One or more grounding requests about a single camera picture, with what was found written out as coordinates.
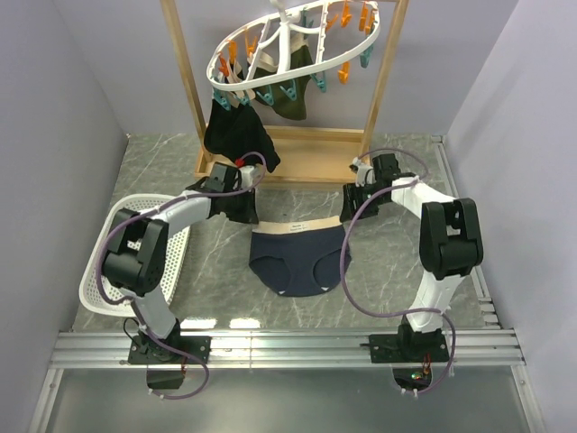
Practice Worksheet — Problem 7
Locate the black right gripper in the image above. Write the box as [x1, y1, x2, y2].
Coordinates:
[339, 181, 389, 223]

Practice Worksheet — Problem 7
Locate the navy blue underwear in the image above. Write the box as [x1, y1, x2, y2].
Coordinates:
[249, 216, 352, 298]

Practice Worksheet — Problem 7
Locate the white oval clip hanger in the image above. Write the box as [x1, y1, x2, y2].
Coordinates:
[206, 1, 380, 97]

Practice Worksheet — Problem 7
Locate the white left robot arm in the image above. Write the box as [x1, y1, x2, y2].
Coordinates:
[96, 163, 265, 363]

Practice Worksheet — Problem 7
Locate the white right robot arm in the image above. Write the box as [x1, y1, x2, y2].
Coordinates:
[340, 153, 484, 361]

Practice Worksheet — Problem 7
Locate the black hanging underwear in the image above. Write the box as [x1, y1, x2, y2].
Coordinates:
[204, 88, 280, 173]

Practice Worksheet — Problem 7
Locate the olive green hanging underwear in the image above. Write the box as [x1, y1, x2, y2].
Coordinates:
[254, 32, 313, 121]

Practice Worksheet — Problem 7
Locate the white perforated laundry basket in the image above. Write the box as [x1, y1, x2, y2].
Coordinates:
[78, 193, 189, 318]

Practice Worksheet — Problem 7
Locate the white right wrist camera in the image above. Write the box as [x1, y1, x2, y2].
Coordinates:
[349, 157, 375, 187]

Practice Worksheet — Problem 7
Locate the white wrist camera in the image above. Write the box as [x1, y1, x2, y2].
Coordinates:
[349, 157, 375, 187]
[234, 159, 263, 189]

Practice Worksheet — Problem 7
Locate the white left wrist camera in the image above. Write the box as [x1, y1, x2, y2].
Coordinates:
[234, 159, 263, 189]

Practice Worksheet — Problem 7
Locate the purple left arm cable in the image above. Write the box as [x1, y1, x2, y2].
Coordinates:
[98, 151, 268, 400]

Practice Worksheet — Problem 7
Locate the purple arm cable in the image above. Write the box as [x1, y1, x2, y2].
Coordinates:
[338, 148, 456, 396]
[98, 151, 268, 400]

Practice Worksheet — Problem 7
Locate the wooden drying rack frame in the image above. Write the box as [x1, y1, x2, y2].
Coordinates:
[160, 0, 411, 186]

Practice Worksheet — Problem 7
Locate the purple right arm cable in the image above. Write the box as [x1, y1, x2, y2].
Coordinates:
[338, 148, 456, 396]

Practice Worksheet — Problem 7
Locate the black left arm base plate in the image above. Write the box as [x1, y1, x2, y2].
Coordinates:
[127, 335, 212, 365]

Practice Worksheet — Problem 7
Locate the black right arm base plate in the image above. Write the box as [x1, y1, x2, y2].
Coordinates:
[361, 334, 450, 364]

